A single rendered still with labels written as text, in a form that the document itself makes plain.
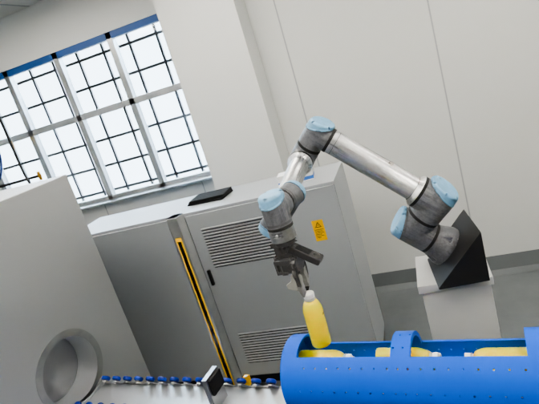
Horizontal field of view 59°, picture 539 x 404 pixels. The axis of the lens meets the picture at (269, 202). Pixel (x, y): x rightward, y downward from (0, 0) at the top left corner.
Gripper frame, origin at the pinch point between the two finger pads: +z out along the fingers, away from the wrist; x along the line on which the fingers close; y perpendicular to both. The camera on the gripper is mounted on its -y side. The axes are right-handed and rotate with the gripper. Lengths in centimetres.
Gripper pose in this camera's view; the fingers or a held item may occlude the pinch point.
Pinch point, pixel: (306, 290)
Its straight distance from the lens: 169.4
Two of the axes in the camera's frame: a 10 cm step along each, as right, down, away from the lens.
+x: -3.7, 3.6, -8.6
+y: -8.8, 1.7, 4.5
